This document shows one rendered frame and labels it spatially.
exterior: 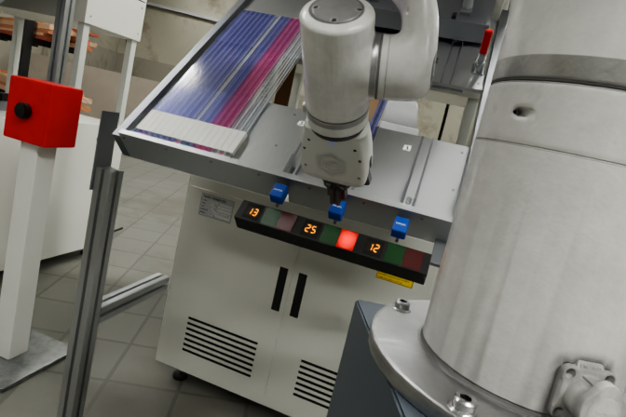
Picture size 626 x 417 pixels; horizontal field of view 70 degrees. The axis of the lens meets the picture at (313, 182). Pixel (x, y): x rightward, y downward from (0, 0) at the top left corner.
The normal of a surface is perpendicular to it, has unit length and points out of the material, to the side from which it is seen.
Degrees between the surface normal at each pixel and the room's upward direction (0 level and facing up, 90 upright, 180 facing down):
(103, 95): 90
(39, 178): 90
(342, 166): 134
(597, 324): 90
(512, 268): 90
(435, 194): 44
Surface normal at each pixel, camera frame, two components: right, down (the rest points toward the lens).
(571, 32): -0.73, -0.06
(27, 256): 0.93, 0.25
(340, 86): -0.01, 0.76
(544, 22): -0.89, -0.09
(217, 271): -0.29, 0.07
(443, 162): -0.04, -0.64
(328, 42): -0.25, 0.75
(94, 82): 0.07, 0.15
